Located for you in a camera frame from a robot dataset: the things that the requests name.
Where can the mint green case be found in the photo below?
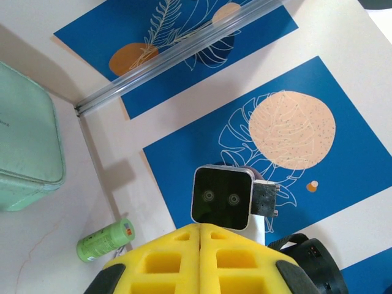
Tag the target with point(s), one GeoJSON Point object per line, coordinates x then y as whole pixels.
{"type": "Point", "coordinates": [24, 137]}

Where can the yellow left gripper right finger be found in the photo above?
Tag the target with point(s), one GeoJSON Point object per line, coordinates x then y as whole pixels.
{"type": "Point", "coordinates": [239, 245]}

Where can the blue mat with peach circle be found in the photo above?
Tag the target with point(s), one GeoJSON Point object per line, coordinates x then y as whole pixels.
{"type": "Point", "coordinates": [337, 171]}

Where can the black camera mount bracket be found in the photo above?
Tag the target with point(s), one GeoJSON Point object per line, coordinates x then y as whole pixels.
{"type": "Point", "coordinates": [265, 199]}

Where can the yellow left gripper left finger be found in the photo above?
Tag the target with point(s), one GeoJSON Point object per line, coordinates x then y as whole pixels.
{"type": "Point", "coordinates": [171, 245]}

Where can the green cylindrical tube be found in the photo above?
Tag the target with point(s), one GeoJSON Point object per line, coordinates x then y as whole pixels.
{"type": "Point", "coordinates": [104, 242]}

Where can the blue mat with orange circle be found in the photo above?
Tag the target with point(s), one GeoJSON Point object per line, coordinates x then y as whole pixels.
{"type": "Point", "coordinates": [122, 30]}

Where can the black square wrist camera box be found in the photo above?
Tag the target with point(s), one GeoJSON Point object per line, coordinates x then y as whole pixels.
{"type": "Point", "coordinates": [222, 196]}

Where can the clear plastic rail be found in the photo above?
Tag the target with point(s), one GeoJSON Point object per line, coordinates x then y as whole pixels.
{"type": "Point", "coordinates": [171, 55]}

